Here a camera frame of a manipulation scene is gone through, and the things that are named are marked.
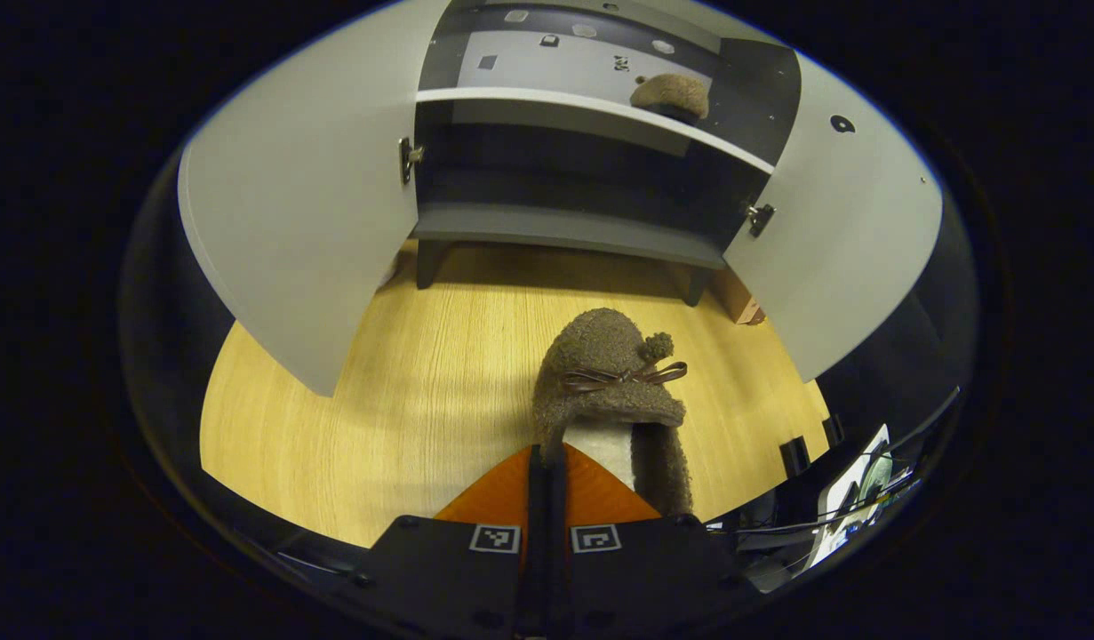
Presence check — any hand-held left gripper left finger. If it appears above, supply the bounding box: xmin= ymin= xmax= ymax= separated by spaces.
xmin=355 ymin=444 xmax=548 ymax=639

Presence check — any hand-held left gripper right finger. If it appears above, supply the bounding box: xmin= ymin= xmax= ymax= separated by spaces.
xmin=547 ymin=443 xmax=765 ymax=639

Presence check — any brown fuzzy shoe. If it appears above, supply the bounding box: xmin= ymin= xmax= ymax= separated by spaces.
xmin=533 ymin=308 xmax=694 ymax=518
xmin=629 ymin=73 xmax=710 ymax=124

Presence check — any white shoe cabinet door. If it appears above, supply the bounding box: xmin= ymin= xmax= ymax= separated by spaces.
xmin=178 ymin=0 xmax=450 ymax=398
xmin=724 ymin=53 xmax=943 ymax=383

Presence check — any black backdrop cloth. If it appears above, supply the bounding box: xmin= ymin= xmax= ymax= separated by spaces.
xmin=120 ymin=147 xmax=978 ymax=570

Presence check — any tangle of black cables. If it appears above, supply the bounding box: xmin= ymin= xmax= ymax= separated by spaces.
xmin=707 ymin=471 xmax=921 ymax=574

